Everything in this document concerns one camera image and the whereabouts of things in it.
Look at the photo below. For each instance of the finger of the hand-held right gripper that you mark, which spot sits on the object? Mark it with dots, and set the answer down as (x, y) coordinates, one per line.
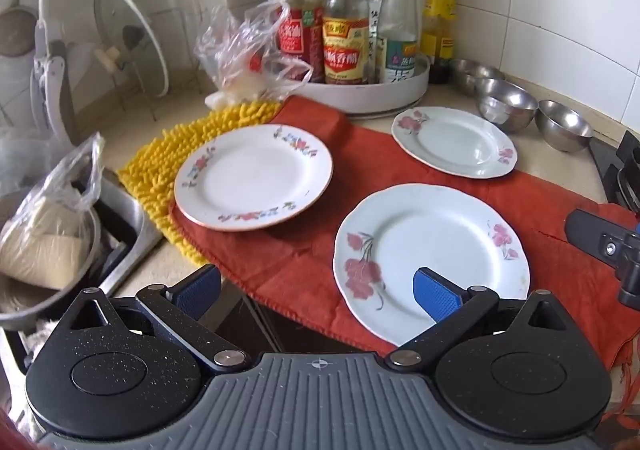
(595, 240)

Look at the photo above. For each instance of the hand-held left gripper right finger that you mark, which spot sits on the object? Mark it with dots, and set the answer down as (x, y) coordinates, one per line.
(436, 297)

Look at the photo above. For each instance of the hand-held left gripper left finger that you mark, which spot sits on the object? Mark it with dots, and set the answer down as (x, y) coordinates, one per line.
(197, 289)

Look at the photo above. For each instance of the large pink-flower white plate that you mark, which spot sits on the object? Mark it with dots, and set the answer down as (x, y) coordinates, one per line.
(425, 240)

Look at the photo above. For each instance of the stainless steel bowl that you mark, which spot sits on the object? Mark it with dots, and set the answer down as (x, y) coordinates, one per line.
(565, 136)
(505, 111)
(467, 72)

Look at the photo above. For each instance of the stainless steel sink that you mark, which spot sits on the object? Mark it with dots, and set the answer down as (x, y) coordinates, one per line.
(127, 230)

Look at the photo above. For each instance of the red cloth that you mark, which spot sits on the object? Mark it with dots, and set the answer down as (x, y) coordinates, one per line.
(310, 255)

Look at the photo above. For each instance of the white plate with floral rim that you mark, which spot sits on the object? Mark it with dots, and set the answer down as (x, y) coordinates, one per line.
(250, 175)

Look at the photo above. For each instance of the yellow chenille mat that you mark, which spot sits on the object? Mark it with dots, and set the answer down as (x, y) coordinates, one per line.
(155, 155)

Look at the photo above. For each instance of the small pink-flower white plate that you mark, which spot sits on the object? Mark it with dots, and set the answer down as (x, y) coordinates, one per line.
(455, 142)

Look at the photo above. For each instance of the plastic bag of white dough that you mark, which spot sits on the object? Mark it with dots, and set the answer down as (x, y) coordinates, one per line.
(45, 245)

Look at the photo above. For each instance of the metal pot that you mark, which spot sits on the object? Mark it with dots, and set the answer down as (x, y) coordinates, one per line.
(30, 305)

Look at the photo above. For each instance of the white round turntable tray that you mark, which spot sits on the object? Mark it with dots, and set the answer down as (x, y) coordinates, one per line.
(370, 101)

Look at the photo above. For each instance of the glass pot lid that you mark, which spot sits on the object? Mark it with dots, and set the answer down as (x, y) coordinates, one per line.
(145, 65)

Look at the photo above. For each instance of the clear crumpled plastic bag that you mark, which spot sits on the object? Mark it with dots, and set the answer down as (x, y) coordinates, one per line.
(235, 50)

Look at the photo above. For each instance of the yellow-cap bottle with red-yellow label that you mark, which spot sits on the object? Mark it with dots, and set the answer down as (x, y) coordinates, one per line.
(345, 40)

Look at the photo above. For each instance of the green-and-yellow label sauce bottle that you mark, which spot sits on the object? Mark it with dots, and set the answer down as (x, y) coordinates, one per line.
(440, 15)

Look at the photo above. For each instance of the red-label sauce bottle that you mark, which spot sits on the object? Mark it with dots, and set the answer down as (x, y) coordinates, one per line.
(300, 30)

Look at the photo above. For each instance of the clear bottle with purple label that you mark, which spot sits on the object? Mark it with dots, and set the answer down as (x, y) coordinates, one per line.
(399, 20)

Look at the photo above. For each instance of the clear plastic packet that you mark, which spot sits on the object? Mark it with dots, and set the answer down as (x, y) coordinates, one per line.
(374, 20)

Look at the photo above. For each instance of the white plastic stand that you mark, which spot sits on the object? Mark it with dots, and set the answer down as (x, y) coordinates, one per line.
(47, 25)

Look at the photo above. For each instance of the metal skimmer ladle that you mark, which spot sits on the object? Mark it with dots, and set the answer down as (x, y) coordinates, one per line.
(15, 32)

